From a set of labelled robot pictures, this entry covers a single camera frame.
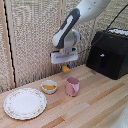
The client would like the golden bread roll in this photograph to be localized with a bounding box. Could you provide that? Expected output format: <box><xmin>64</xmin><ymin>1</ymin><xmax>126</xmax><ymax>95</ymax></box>
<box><xmin>61</xmin><ymin>65</ymin><xmax>72</xmax><ymax>75</ymax></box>

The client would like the pink mug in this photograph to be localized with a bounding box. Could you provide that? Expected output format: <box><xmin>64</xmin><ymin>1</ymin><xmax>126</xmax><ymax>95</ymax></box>
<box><xmin>65</xmin><ymin>76</ymin><xmax>81</xmax><ymax>98</ymax></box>

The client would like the black box appliance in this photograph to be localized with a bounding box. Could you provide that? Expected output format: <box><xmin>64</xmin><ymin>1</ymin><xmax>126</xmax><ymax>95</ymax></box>
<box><xmin>85</xmin><ymin>28</ymin><xmax>128</xmax><ymax>81</ymax></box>

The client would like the yellow food piece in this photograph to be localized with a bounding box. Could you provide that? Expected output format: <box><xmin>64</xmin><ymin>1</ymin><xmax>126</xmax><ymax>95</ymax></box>
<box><xmin>43</xmin><ymin>84</ymin><xmax>57</xmax><ymax>91</ymax></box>

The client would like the black cable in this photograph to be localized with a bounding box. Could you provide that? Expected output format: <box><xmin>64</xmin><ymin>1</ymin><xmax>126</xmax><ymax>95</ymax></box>
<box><xmin>77</xmin><ymin>3</ymin><xmax>128</xmax><ymax>55</ymax></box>

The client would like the small white bowl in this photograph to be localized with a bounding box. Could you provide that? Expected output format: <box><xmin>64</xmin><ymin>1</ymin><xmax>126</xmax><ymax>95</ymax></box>
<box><xmin>40</xmin><ymin>79</ymin><xmax>59</xmax><ymax>95</ymax></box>

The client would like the white patterned plate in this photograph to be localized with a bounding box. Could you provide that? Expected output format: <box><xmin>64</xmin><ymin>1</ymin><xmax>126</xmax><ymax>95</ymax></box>
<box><xmin>2</xmin><ymin>87</ymin><xmax>48</xmax><ymax>121</ymax></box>

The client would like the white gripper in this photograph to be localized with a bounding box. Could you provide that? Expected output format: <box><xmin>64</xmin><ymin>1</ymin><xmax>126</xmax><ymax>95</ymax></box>
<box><xmin>50</xmin><ymin>49</ymin><xmax>79</xmax><ymax>73</ymax></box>

